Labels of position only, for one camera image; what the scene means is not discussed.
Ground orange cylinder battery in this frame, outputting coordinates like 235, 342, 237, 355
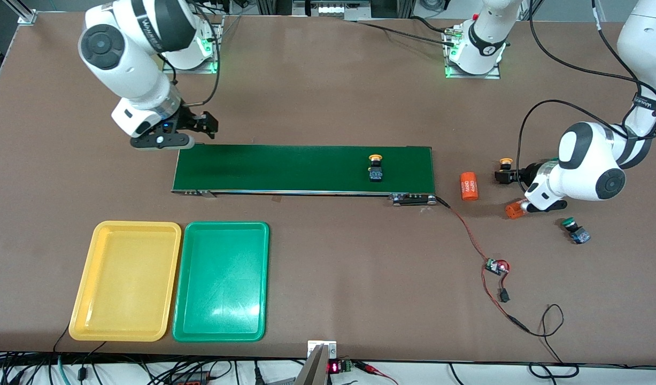
504, 199, 530, 220
460, 171, 480, 202

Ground green conveyor belt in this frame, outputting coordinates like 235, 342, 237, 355
171, 143, 438, 207

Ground green plastic tray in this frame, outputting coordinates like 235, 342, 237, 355
172, 221, 270, 343

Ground yellow plastic tray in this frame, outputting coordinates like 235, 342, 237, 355
68, 220, 182, 342

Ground red clip lead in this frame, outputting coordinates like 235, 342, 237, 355
354, 361, 400, 385

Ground orange power strip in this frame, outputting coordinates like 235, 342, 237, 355
170, 371, 213, 385

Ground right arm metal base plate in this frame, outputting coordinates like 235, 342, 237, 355
162, 15, 225, 74

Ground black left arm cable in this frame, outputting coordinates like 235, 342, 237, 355
518, 0, 656, 194

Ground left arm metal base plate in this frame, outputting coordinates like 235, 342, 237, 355
444, 27, 502, 80

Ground thin black looped cable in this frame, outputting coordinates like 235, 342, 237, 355
527, 304, 581, 379

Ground black cable across table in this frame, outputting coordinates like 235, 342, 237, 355
354, 19, 458, 47

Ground grey metal camera bracket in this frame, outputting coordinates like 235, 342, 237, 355
295, 341, 338, 385

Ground black cable with plug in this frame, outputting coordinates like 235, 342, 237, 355
76, 341, 108, 381

